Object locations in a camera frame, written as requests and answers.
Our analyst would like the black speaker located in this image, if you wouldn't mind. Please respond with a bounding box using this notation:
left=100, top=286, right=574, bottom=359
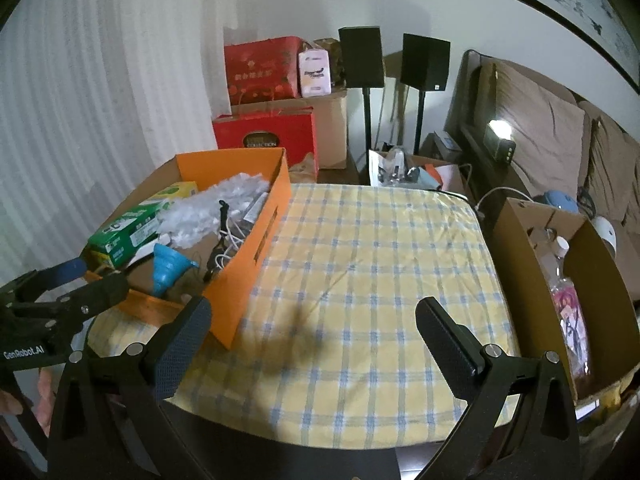
left=338, top=26, right=385, bottom=89
left=401, top=33, right=451, bottom=92

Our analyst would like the pink and white tissue pack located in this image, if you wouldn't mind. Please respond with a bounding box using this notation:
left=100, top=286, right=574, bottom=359
left=298, top=50, right=332, bottom=99

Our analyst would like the cluttered cardboard box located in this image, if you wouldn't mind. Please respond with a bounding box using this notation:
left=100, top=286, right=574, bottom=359
left=369, top=147, right=467, bottom=197

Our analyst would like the brown cardboard box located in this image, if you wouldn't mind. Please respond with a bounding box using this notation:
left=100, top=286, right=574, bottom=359
left=492, top=197, right=638, bottom=403

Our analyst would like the white curtain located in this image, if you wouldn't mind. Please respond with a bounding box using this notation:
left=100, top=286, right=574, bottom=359
left=0, top=0, right=228, bottom=283

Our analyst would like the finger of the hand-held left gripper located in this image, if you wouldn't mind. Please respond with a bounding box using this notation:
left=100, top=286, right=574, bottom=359
left=0, top=257, right=87, bottom=307
left=52, top=271, right=131, bottom=335

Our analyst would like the green and yellow box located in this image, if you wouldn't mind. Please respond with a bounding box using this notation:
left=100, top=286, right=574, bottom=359
left=86, top=182, right=199, bottom=269

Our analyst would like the blue silicone funnel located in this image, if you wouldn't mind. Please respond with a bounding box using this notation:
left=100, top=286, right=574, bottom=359
left=152, top=242, right=202, bottom=297

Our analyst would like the black device with light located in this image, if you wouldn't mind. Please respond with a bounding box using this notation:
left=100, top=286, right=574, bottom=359
left=482, top=120, right=517, bottom=164

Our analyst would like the person's left hand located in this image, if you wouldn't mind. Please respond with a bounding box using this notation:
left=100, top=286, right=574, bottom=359
left=0, top=366, right=55, bottom=428

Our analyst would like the red gift bag with window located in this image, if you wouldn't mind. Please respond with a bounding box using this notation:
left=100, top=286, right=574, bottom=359
left=212, top=107, right=319, bottom=171

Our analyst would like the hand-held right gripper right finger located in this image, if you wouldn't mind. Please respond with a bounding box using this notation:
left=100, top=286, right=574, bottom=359
left=415, top=296, right=581, bottom=480

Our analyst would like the yellow checked cloth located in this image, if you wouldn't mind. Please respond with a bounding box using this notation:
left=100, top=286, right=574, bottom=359
left=87, top=182, right=521, bottom=448

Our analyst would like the dark box with label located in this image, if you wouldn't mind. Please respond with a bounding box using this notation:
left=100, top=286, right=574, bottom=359
left=432, top=130, right=464, bottom=162

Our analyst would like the black cord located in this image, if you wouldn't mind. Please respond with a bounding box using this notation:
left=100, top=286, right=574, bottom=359
left=204, top=200, right=234, bottom=282

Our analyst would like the black speaker stand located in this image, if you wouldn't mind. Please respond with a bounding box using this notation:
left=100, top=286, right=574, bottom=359
left=362, top=87, right=374, bottom=162
left=413, top=91, right=426, bottom=154

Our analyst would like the pink packet with cord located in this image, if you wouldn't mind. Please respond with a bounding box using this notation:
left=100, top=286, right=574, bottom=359
left=550, top=280, right=592, bottom=377

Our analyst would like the white round device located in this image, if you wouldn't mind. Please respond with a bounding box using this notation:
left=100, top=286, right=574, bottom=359
left=592, top=216, right=619, bottom=254

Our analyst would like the brown cushion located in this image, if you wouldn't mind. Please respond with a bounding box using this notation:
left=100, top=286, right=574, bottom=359
left=482, top=60, right=587, bottom=187
left=579, top=102, right=640, bottom=222

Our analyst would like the bottle with white cap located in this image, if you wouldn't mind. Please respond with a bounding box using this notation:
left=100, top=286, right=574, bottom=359
left=547, top=236, right=574, bottom=286

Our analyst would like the light blue round device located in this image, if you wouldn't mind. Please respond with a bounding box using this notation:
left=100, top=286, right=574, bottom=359
left=542, top=190, right=581, bottom=214

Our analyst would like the white charging cable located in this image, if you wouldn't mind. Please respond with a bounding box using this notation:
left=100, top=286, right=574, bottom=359
left=475, top=186, right=532, bottom=212

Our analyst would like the orange cardboard box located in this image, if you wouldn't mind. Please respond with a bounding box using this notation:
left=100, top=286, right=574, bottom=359
left=82, top=147, right=292, bottom=351

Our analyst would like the dark wooden sofa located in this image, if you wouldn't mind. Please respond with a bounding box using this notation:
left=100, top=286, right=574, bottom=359
left=444, top=50, right=640, bottom=301

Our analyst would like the clear plastic package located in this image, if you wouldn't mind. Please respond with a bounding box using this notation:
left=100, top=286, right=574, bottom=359
left=370, top=149, right=417, bottom=187

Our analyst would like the white fluffy duster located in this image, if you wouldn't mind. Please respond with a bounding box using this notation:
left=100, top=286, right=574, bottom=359
left=157, top=172, right=271, bottom=249

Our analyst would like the white earphone cable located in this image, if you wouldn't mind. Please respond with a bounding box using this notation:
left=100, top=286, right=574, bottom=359
left=207, top=212, right=248, bottom=273

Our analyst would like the red patterned gift bag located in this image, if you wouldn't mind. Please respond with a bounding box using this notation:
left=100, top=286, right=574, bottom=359
left=223, top=36, right=305, bottom=106

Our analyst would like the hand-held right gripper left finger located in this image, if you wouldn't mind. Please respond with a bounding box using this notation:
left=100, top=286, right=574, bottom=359
left=47, top=296, right=213, bottom=480

